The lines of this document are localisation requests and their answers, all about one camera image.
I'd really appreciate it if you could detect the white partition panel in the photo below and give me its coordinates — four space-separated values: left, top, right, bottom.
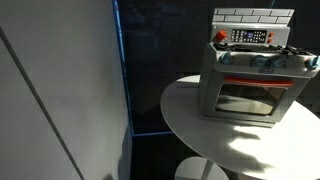
0 0 134 180

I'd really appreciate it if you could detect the round white table base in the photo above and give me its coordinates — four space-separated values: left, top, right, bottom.
174 156 231 180

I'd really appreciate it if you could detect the black keypad control panel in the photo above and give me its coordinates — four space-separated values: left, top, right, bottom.
230 29 268 44

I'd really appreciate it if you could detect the grey oven door with window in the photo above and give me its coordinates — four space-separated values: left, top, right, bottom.
199 68 309 127

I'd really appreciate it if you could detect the blue stove knob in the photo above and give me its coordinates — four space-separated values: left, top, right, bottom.
305 55 320 70
219 50 235 65
250 54 268 67
267 54 285 69

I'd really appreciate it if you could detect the red oven door handle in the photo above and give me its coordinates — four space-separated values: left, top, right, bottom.
223 75 295 88

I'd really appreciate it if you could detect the black burner grate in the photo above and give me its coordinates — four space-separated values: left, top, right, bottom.
261 44 312 57
213 42 263 53

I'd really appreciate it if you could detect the red round knob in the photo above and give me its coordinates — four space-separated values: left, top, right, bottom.
213 30 228 44

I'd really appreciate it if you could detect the grey toy stove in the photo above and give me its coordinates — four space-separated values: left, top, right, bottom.
197 7 320 129

